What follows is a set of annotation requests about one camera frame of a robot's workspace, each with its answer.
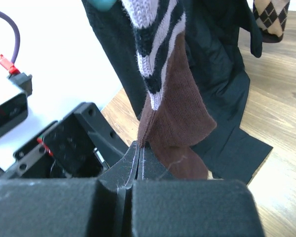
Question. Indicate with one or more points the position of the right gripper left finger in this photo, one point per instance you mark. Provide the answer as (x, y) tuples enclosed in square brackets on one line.
[(76, 207)]

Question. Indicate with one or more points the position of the brown striped sock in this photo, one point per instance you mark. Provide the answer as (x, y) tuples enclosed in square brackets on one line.
[(174, 117)]

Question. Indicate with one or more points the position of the argyle brown sock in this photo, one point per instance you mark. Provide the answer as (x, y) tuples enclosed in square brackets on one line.
[(271, 17)]

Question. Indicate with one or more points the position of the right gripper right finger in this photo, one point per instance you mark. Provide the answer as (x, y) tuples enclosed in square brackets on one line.
[(162, 207)]

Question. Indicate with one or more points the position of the black hanging garment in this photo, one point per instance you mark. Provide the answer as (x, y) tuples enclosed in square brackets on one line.
[(217, 66)]

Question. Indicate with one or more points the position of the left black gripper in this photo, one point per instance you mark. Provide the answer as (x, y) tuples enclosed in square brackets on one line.
[(82, 144)]

